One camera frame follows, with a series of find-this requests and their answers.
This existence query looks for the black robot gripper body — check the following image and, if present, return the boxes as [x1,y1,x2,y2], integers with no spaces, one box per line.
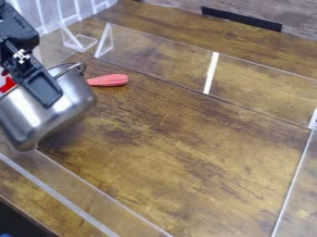
[0,1,40,65]

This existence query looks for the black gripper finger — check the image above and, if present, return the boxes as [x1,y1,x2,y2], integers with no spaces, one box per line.
[1,40,62,108]

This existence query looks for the red star-shaped block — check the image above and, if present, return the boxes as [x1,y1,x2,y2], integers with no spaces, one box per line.
[0,75,15,94]

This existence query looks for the silver metal pot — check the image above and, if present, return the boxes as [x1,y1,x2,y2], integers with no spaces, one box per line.
[0,63,96,151]

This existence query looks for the small pink oval object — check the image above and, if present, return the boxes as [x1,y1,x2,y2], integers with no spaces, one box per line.
[86,74,128,87]

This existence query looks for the clear acrylic triangular bracket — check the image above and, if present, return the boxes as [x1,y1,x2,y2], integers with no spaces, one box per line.
[93,23,113,57]

